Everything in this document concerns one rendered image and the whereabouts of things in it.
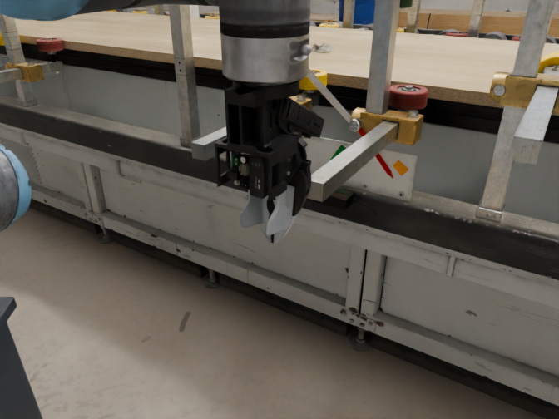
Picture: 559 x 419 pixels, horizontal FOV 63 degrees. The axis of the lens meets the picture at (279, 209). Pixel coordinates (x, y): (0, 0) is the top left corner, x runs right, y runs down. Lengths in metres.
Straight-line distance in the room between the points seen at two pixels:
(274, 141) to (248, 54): 0.10
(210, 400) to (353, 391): 0.43
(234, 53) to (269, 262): 1.22
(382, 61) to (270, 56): 0.50
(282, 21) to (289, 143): 0.12
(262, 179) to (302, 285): 1.12
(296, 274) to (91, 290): 0.84
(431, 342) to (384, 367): 0.20
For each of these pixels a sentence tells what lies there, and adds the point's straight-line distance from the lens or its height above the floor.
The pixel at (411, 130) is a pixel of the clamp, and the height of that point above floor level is 0.85.
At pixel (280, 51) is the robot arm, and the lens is 0.45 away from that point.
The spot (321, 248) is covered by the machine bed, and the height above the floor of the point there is 0.33.
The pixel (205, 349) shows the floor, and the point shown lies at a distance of 1.61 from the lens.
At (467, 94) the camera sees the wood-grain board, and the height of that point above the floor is 0.89.
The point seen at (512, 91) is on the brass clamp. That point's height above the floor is 0.95.
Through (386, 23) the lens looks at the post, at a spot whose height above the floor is 1.04.
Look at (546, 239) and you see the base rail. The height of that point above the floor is 0.70.
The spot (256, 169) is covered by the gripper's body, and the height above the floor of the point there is 0.95.
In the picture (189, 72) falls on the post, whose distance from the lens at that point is 1.21.
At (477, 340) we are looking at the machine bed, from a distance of 1.46.
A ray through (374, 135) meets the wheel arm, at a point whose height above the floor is 0.86.
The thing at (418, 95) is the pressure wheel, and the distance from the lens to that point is 0.98.
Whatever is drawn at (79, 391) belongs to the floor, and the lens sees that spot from 1.60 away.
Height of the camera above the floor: 1.14
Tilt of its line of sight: 28 degrees down
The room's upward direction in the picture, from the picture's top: straight up
